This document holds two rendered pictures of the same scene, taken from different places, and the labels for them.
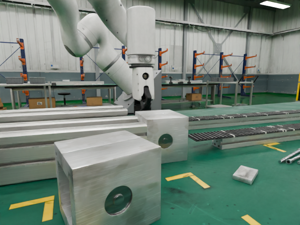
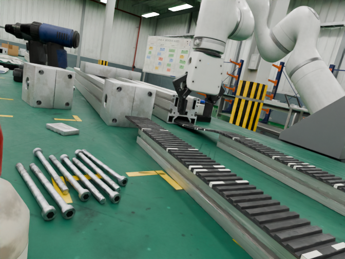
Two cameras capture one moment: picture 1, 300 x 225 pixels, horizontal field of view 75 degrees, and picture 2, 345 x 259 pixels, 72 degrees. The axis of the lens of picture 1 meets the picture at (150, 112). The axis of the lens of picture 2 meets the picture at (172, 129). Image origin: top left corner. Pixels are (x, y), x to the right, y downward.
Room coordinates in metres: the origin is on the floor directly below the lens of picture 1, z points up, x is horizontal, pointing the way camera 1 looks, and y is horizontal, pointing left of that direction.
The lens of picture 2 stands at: (0.43, -0.60, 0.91)
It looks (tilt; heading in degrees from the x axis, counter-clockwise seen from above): 12 degrees down; 78
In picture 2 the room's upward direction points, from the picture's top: 11 degrees clockwise
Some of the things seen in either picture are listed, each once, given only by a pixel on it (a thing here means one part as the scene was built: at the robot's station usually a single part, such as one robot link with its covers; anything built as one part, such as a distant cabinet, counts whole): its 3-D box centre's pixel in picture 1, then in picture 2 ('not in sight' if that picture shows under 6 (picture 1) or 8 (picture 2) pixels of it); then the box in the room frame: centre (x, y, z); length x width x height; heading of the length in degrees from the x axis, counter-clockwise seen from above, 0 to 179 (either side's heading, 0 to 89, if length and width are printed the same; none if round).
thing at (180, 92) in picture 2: (146, 112); (179, 100); (0.56, 0.01, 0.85); 0.03 x 0.03 x 0.07; 18
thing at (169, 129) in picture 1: (157, 132); (131, 104); (0.44, -0.02, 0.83); 0.12 x 0.09 x 0.10; 18
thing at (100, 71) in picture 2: not in sight; (96, 72); (0.29, 0.40, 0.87); 0.16 x 0.11 x 0.07; 108
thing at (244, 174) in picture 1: (245, 174); (62, 129); (0.32, -0.17, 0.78); 0.05 x 0.03 x 0.01; 140
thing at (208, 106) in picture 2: (137, 106); (212, 105); (0.66, 0.04, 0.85); 0.03 x 0.03 x 0.07; 18
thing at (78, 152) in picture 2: (298, 156); (95, 168); (0.40, -0.33, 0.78); 0.11 x 0.01 x 0.01; 124
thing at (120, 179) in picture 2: (290, 155); (101, 164); (0.41, -0.31, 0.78); 0.11 x 0.01 x 0.01; 125
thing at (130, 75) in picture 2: not in sight; (125, 76); (0.39, 0.70, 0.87); 0.16 x 0.11 x 0.07; 108
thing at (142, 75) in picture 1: (141, 81); (203, 71); (0.61, 0.03, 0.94); 0.10 x 0.07 x 0.11; 18
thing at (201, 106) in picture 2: not in sight; (195, 110); (0.67, 0.23, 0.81); 0.10 x 0.08 x 0.06; 18
